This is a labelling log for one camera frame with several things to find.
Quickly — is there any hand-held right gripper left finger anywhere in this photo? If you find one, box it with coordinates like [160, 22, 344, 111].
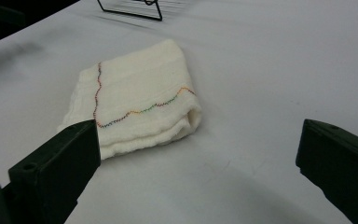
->
[3, 119, 102, 224]

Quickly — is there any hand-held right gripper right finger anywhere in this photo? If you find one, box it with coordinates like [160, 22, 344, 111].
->
[296, 119, 358, 224]

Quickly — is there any white towel with rainbow stitching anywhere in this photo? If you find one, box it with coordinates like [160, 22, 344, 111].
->
[57, 38, 203, 161]

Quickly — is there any black wire rack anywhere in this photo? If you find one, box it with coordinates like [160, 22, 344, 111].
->
[96, 0, 181, 22]

